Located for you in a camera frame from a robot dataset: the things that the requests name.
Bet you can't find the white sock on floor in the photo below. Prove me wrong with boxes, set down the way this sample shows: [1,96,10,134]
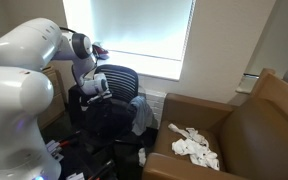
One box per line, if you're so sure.
[138,148,146,167]

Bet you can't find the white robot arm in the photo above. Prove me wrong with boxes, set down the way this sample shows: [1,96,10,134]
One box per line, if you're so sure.
[0,18,111,180]

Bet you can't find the white socks pile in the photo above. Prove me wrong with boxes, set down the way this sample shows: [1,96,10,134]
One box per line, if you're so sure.
[168,123,220,171]

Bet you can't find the blue denim garment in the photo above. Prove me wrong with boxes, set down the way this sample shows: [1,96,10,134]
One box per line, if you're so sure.
[127,96,153,136]

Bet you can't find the light wooden dresser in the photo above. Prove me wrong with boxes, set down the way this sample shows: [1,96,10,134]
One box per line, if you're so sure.
[38,65,65,129]

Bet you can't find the brown leather sofa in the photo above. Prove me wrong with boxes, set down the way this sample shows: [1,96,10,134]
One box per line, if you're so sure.
[141,93,288,180]

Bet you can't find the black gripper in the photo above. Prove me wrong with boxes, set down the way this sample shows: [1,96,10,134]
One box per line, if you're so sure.
[87,93,112,104]

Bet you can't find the black office chair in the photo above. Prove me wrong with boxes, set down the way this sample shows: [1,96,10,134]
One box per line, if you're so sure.
[68,64,140,158]

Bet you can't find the black garment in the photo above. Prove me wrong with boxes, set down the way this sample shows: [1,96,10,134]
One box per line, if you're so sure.
[81,98,137,140]

